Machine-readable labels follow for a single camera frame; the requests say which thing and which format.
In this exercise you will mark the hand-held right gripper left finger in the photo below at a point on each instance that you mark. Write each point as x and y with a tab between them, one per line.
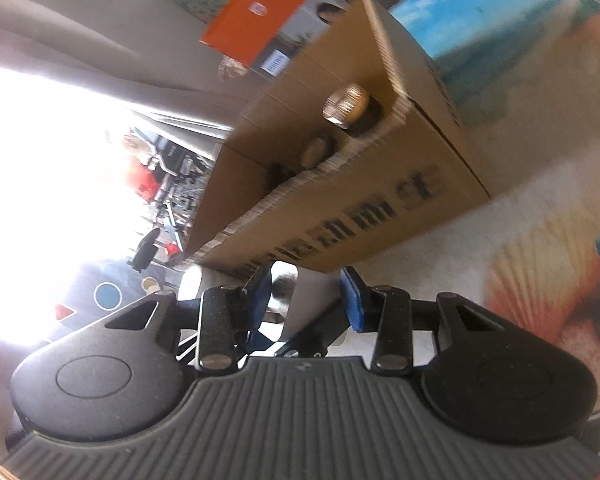
260	295

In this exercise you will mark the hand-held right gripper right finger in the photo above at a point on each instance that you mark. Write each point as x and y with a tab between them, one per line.
355	300

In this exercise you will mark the white charger plug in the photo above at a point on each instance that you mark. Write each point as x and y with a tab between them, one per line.
315	300

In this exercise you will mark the large printed cardboard box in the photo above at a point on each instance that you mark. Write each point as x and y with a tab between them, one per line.
380	200

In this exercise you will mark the black tape roll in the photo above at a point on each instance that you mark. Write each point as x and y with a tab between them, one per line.
317	152

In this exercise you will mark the black jar with gold lid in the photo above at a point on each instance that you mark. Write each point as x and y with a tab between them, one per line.
345	102

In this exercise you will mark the white jar with white lid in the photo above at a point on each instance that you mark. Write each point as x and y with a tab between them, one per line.
197	285

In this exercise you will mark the wheelchair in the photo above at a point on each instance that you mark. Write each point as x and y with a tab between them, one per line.
180	195

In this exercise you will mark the orange bag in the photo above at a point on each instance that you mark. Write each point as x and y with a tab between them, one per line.
142	175

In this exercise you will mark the orange and grey product box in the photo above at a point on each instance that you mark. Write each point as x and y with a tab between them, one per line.
260	5

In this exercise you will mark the beige curtain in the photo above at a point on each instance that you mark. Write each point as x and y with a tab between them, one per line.
80	20

